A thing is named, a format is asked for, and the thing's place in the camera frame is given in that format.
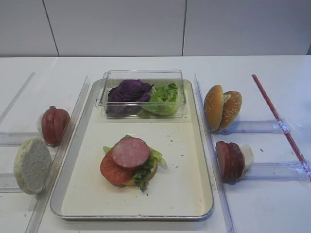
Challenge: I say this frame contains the standing white bun half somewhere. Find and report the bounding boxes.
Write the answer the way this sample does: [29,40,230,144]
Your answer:
[13,138,52,195]

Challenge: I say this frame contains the clear far left rail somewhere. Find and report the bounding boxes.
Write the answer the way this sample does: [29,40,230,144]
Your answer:
[0,72,35,123]

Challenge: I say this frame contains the purple cabbage leaves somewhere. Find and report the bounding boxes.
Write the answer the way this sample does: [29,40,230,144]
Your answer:
[106,79,153,117]

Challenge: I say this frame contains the clear rail of tray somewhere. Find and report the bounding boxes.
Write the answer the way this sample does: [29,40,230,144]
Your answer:
[194,73,236,233]
[25,76,90,233]

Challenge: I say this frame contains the sausage patty slice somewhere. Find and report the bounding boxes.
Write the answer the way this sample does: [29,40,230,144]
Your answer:
[111,137,150,168]

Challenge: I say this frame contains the green lettuce in container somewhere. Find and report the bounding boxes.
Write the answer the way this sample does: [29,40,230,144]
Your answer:
[142,83,178,116]

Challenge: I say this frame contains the cream metal tray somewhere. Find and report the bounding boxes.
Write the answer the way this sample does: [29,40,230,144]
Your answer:
[50,80,214,220]

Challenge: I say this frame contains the clear rail left of tray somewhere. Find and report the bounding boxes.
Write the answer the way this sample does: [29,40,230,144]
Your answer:
[25,76,90,233]

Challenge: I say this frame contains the sesame bun top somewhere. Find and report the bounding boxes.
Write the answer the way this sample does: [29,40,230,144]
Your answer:
[218,91,242,130]

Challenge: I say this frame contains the red plastic strip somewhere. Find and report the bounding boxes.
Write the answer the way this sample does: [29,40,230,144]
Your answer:
[251,74,311,180]

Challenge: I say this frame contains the clear holder under bun half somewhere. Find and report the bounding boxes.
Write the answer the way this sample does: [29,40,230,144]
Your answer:
[0,173,22,193]

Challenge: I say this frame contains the standing sausage slices stack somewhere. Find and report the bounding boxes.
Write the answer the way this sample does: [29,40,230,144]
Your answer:
[215,141,245,183]

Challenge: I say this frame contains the clear rail right of tray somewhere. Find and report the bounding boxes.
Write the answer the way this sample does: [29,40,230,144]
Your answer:
[194,73,236,233]

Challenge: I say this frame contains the clear holder under buns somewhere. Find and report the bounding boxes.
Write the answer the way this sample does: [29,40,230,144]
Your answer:
[212,120,291,135]

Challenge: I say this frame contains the clear plastic container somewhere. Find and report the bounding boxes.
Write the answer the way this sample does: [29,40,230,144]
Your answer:
[96,70,186,118]

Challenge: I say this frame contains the lettuce leaf on sandwich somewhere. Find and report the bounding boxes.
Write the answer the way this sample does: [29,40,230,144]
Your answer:
[100,135,166,192]

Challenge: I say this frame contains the clear holder under tomato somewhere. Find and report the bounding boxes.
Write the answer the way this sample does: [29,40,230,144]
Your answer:
[0,132,42,147]

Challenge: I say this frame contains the white foam stopper block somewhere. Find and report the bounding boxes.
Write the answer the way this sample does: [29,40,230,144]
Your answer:
[240,144,254,171]

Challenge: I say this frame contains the bottom bun on tray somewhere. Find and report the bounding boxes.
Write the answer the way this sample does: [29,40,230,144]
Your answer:
[113,161,158,190]

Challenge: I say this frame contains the clear holder under sausage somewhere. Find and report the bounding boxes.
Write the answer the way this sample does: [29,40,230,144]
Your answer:
[240,162,311,181]

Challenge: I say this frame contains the standing tomato slices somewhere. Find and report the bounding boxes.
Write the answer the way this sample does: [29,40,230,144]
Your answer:
[41,106,70,146]

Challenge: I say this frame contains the tomato slice on sandwich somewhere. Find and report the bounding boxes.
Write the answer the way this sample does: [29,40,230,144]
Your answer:
[100,151,133,184]

